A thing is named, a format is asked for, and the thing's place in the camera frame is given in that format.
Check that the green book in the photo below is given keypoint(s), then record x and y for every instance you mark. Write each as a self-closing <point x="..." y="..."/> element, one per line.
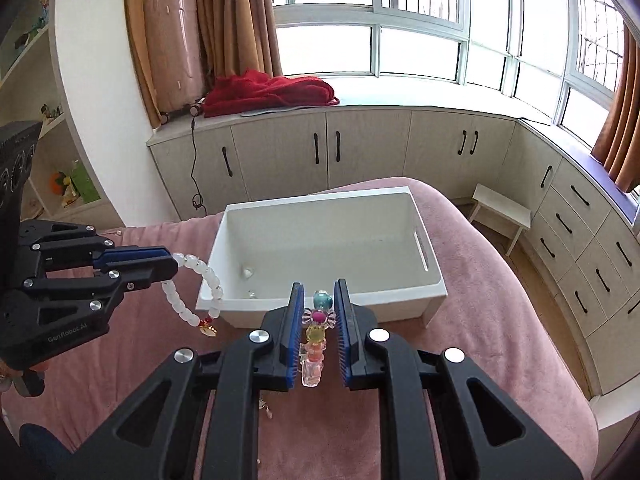
<point x="85" y="182"/>

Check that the person's leg in jeans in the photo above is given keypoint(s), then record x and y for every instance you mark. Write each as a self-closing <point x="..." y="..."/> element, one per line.
<point x="42" y="455"/>

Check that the brown curtain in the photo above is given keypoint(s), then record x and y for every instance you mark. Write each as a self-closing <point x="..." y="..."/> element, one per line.
<point x="235" y="20"/>
<point x="622" y="125"/>

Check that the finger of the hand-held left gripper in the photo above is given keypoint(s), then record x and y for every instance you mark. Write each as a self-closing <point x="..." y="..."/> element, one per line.
<point x="130" y="255"/>
<point x="145" y="275"/>

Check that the white bay window frame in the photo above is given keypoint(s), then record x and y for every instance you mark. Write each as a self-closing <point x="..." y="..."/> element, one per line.
<point x="375" y="17"/>

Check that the beige window seat cabinet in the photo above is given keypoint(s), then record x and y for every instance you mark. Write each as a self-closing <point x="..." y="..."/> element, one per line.
<point x="370" y="150"/>

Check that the red cloth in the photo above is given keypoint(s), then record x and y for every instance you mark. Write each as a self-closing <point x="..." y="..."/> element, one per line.
<point x="270" y="90"/>

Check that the pink blanket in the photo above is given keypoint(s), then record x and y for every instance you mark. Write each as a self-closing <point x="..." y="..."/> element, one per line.
<point x="475" y="335"/>

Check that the white plastic storage box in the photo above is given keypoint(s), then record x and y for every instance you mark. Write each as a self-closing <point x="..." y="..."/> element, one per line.
<point x="325" y="240"/>

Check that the white wall shelf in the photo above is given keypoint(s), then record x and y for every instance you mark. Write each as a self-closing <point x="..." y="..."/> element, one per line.
<point x="60" y="110"/>

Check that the small white bead jewelry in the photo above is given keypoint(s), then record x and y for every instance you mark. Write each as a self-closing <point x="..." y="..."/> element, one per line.
<point x="247" y="272"/>

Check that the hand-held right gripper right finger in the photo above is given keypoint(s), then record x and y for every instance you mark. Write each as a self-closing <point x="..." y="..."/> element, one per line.
<point x="344" y="340"/>

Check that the small white stool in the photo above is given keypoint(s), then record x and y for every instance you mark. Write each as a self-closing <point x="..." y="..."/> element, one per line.
<point x="500" y="210"/>

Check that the pink suitcase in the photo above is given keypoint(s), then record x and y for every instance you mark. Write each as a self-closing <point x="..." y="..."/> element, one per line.
<point x="172" y="50"/>

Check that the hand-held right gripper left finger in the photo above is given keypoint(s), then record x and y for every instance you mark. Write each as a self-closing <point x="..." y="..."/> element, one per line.
<point x="291" y="340"/>

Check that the orange toy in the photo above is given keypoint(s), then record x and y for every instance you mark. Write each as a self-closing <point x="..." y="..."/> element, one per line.
<point x="59" y="182"/>

